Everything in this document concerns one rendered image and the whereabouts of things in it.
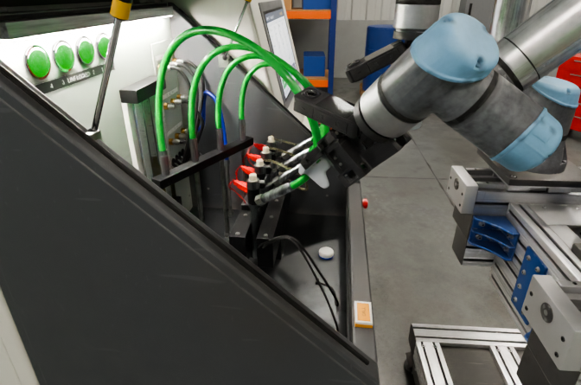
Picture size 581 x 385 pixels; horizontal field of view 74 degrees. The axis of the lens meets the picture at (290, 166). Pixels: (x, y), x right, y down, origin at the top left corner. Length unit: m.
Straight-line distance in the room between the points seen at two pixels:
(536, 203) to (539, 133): 0.78
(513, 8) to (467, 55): 0.76
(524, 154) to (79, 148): 0.51
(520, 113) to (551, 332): 0.48
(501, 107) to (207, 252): 0.39
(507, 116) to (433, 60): 0.10
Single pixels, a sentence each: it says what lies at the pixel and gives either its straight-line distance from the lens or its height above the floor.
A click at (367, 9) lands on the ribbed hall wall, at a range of 7.30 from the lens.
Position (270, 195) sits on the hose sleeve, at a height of 1.13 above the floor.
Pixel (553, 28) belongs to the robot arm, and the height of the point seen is 1.44.
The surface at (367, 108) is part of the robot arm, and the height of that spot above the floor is 1.35.
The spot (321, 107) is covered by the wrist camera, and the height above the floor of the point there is 1.33.
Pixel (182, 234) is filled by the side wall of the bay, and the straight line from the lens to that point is 0.53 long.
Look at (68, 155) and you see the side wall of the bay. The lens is 0.54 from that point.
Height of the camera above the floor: 1.48
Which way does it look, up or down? 25 degrees down
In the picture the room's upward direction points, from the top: straight up
